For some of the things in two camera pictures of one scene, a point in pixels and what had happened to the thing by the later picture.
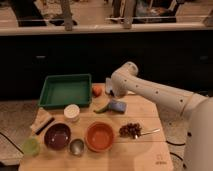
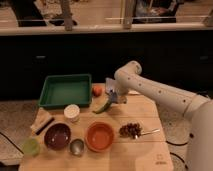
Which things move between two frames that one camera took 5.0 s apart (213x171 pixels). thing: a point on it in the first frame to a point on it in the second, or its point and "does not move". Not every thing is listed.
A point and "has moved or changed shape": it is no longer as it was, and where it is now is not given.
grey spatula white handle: [108, 85] does not move
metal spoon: [155, 130] does not move
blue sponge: [118, 106] has moved or changed shape
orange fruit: [97, 90] does not move
